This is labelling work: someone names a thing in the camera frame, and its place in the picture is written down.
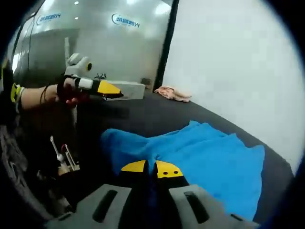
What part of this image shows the dark curved object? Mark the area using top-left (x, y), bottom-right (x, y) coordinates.
top-left (0, 124), bottom-right (55, 222)

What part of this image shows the black partition frame post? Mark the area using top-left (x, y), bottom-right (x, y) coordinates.
top-left (152, 0), bottom-right (180, 90)

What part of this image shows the person's left hand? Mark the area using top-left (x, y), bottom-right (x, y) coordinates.
top-left (56, 76), bottom-right (92, 108)

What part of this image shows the pink folded cloth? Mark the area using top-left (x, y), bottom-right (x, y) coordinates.
top-left (154, 85), bottom-right (193, 103)

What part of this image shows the grey storage box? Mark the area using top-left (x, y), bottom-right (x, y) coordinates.
top-left (104, 80), bottom-right (146, 101)

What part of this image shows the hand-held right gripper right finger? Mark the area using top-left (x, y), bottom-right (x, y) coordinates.
top-left (153, 160), bottom-right (260, 229)

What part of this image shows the blue cloth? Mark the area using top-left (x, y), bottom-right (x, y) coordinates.
top-left (100, 120), bottom-right (265, 221)

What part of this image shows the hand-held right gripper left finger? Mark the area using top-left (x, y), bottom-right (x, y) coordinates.
top-left (45, 159), bottom-right (150, 229)

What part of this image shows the small metal tool stand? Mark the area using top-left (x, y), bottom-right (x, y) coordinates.
top-left (49, 135), bottom-right (81, 176)

